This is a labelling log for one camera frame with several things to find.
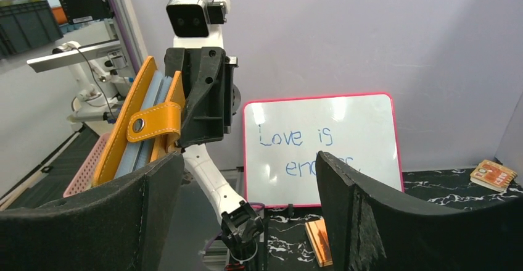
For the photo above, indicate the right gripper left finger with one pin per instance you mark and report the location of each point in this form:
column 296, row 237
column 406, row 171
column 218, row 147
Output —
column 120, row 225

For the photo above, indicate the pink perforated basket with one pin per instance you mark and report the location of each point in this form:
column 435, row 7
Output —
column 83, row 179

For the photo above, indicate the dark storage crate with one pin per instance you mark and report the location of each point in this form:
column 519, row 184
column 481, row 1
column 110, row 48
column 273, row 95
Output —
column 27, row 26

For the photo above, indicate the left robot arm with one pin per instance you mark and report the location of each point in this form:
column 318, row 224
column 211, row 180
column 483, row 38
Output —
column 240, row 223

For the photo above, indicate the pink framed whiteboard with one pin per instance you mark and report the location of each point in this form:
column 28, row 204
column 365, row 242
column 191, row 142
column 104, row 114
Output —
column 282, row 138

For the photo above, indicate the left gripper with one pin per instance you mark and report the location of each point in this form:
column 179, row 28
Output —
column 208, row 110

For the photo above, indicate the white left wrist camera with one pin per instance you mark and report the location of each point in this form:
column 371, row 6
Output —
column 198, row 23

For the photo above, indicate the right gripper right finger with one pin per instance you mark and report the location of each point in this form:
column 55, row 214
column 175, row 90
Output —
column 372, row 226

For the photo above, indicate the orange paperback book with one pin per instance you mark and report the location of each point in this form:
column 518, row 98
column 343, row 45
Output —
column 317, row 235

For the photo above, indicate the orange leather card holder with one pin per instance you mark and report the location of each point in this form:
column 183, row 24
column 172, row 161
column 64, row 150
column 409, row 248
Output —
column 147, row 126

